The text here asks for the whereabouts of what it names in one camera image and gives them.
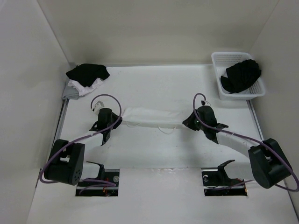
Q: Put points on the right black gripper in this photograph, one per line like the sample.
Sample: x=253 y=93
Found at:
x=188 y=122

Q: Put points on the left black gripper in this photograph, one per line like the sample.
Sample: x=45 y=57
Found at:
x=116 y=117

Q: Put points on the white tank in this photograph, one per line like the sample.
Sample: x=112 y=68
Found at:
x=85 y=90
x=165 y=121

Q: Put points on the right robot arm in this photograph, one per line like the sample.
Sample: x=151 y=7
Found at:
x=268 y=163

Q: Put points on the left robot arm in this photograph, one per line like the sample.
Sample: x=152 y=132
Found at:
x=66 y=163

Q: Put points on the folded white tank top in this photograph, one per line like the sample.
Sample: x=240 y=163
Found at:
x=85 y=90

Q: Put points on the folded grey tank top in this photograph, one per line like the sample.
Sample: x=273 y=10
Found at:
x=70 y=93

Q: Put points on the folded black tank top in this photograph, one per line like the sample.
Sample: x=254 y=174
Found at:
x=86 y=74

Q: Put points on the black tank top in basket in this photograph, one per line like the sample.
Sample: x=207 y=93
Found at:
x=241 y=76

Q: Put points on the white plastic basket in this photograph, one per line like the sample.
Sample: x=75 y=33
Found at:
x=221 y=61

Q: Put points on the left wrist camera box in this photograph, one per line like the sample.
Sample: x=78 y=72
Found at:
x=97 y=107

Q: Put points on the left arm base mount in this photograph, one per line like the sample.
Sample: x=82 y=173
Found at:
x=105 y=179

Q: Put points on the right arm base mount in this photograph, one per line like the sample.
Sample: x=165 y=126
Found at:
x=216 y=182

